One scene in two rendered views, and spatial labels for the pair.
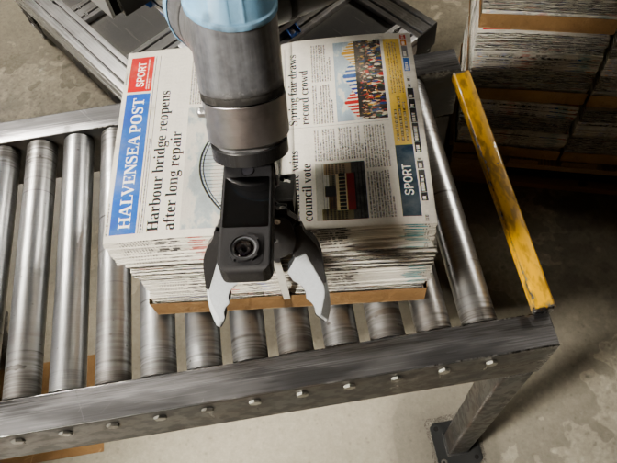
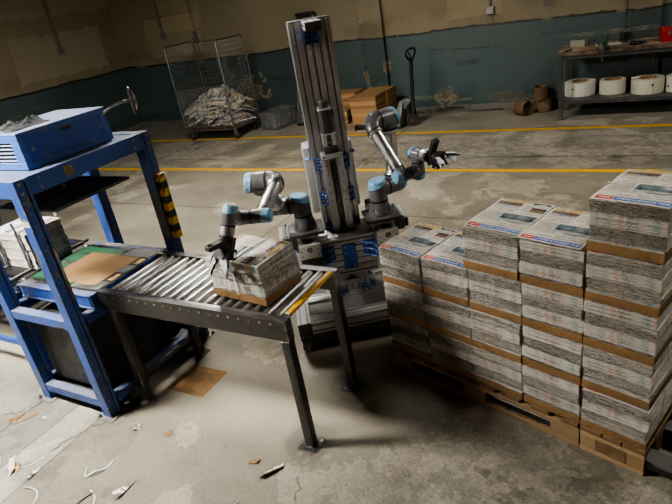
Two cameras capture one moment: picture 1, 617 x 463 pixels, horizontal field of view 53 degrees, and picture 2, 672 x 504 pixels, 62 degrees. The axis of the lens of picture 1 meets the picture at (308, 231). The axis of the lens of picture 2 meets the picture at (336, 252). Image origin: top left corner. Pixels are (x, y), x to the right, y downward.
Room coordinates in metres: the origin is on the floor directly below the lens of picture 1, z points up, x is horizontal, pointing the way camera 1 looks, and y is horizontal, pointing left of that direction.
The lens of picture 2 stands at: (-1.54, -1.79, 2.17)
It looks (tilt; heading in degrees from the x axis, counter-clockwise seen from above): 25 degrees down; 33
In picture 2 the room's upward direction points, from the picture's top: 10 degrees counter-clockwise
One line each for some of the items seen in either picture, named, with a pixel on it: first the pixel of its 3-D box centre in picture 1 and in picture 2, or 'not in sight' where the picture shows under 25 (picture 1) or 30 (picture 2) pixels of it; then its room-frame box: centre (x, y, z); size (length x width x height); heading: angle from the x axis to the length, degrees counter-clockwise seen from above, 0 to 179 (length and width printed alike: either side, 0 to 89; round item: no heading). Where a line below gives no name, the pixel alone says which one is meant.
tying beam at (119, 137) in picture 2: not in sight; (53, 161); (0.49, 1.38, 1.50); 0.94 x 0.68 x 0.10; 0
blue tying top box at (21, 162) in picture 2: not in sight; (44, 137); (0.49, 1.38, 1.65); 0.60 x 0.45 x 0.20; 0
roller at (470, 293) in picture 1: (441, 194); (299, 295); (0.50, -0.22, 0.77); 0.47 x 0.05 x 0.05; 0
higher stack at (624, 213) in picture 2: not in sight; (635, 325); (0.81, -1.74, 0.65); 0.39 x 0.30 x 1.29; 163
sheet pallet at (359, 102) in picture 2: not in sight; (359, 109); (6.87, 2.64, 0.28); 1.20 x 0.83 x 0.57; 90
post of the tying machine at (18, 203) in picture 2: not in sight; (69, 308); (0.06, 1.08, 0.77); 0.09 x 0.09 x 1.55; 0
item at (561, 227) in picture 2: not in sight; (567, 226); (0.89, -1.45, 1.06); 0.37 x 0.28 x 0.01; 164
